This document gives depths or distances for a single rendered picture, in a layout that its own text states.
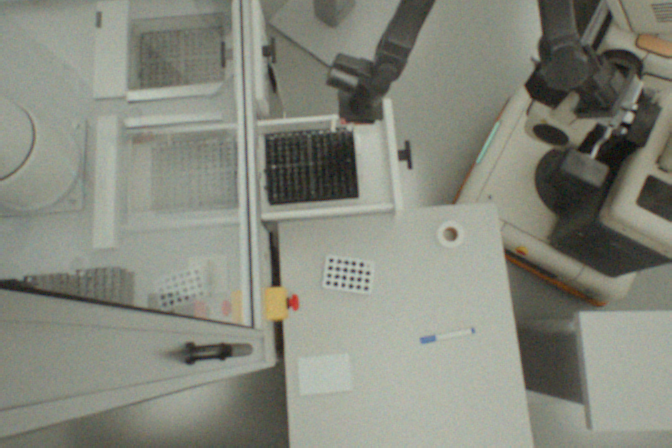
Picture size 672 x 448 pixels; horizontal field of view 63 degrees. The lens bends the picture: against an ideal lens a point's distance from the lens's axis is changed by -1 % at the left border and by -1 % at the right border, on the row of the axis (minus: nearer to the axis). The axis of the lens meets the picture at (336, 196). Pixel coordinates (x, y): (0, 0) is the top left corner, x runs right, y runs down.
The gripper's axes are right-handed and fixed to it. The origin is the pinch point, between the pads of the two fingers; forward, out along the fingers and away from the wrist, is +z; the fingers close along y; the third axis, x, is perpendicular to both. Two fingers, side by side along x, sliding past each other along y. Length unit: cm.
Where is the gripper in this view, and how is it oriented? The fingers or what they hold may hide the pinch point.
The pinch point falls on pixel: (349, 120)
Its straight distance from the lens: 131.6
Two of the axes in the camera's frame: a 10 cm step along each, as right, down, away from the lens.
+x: -0.6, -9.6, 2.6
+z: -2.8, 2.7, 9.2
